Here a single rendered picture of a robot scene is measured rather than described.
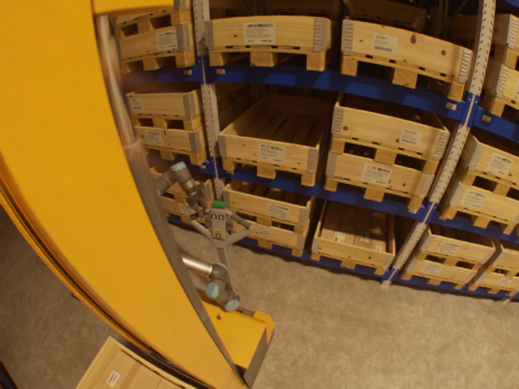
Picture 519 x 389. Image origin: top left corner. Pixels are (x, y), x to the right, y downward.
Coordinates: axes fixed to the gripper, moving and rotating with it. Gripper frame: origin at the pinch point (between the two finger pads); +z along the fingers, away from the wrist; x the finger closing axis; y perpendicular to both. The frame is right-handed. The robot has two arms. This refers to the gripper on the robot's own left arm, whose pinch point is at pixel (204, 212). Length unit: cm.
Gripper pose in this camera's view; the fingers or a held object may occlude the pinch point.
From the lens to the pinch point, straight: 152.2
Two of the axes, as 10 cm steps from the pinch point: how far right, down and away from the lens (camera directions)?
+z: 4.5, 8.6, 2.6
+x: -2.1, 3.8, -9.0
